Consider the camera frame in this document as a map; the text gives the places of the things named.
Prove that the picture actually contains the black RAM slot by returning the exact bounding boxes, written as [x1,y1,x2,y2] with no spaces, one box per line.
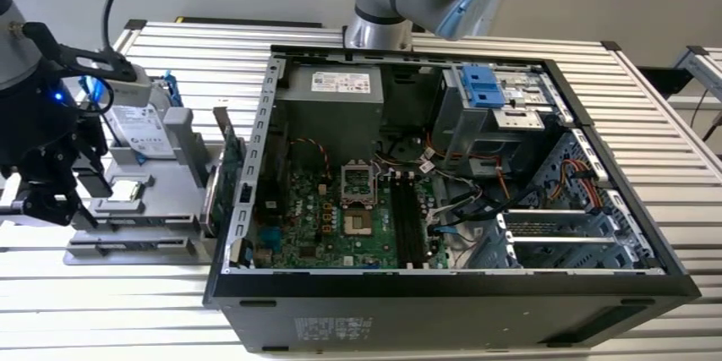
[397,172,419,268]
[390,172,413,268]
[410,172,430,268]
[403,172,425,268]

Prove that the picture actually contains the hard disk in blue carrier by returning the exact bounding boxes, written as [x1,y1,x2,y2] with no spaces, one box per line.
[104,69,179,166]

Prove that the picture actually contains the silver CPU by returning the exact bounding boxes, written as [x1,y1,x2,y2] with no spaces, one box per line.
[110,181,143,202]

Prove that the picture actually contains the grey parts rack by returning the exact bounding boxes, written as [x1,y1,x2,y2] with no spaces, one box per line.
[62,107,250,267]

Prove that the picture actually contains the green graphics card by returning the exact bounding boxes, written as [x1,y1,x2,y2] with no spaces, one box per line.
[206,107,250,239]

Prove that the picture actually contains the green motherboard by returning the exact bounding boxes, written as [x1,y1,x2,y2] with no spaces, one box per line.
[251,157,453,271]

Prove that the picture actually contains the grey power supply unit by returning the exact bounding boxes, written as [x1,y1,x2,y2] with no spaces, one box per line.
[274,63,387,157]

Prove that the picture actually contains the metal socket cover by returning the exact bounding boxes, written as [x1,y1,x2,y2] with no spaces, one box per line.
[339,160,378,206]

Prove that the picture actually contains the CPU socket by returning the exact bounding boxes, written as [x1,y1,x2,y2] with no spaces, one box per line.
[342,206,377,238]

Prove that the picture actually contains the grey metal drive cage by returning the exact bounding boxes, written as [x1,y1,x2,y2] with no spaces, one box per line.
[434,65,566,180]

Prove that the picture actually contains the blue plastic drive latch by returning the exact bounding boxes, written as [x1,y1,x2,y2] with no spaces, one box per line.
[459,65,507,109]

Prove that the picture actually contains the black open PC case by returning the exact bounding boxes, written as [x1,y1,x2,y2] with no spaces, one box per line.
[202,43,702,354]

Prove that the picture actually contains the silver disk bay cage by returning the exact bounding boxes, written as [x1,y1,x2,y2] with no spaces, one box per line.
[495,208,645,269]

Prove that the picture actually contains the aluminium side table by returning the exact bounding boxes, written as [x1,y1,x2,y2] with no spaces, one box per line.
[670,46,722,104]

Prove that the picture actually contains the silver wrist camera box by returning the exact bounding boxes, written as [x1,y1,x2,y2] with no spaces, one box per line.
[22,20,155,105]

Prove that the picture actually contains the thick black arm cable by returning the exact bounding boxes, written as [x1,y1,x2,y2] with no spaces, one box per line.
[99,0,156,56]

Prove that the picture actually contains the orange black fan wire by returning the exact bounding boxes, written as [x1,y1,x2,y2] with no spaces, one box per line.
[288,137,335,179]

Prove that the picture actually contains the thin wire locking lever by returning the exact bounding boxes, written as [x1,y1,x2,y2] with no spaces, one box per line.
[371,166,395,206]

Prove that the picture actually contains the main power wire bundle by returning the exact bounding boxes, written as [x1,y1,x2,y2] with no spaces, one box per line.
[375,140,447,174]

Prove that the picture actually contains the white purple wire bundle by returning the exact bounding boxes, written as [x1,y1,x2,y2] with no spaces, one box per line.
[426,202,470,227]

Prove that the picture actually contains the blue flat SATA cable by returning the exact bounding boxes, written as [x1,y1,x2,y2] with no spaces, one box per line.
[429,225,473,238]

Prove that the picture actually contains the thin orange wire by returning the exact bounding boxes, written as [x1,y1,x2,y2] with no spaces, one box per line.
[494,165,514,200]

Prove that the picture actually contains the black round cable bundle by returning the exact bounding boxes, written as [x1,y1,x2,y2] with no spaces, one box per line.
[445,178,546,227]

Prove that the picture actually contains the orange yellow power wires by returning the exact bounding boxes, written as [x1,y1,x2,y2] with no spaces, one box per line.
[550,158,605,215]

